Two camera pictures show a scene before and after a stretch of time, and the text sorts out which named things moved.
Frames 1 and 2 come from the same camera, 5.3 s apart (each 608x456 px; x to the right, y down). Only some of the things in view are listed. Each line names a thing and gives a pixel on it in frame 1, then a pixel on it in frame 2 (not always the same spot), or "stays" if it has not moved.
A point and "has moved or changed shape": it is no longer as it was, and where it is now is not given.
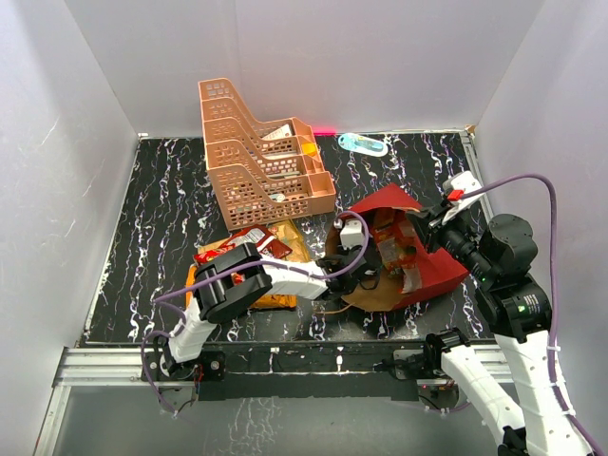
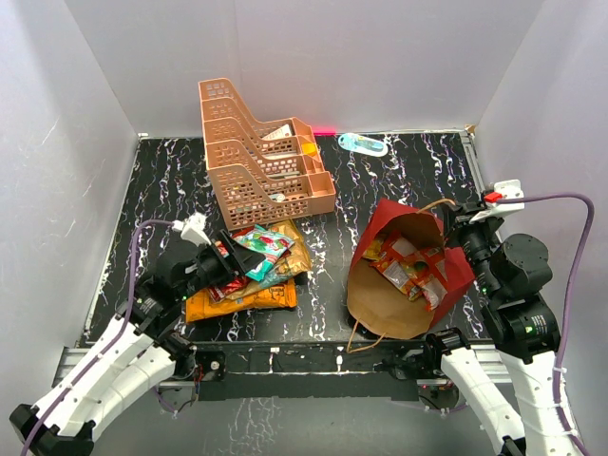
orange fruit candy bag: x=396 y=240 to x=419 y=273
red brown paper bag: x=431 y=273 has moved or changed shape
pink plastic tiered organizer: x=261 y=172 stays
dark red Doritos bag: x=264 y=241 has moved or changed shape
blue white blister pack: x=362 y=143 stays
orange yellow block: x=309 y=148 stays
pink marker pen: x=324 y=129 stays
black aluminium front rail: x=330 y=370 stays
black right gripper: x=428 y=231 to x=462 y=224
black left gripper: x=341 y=256 to x=238 y=260
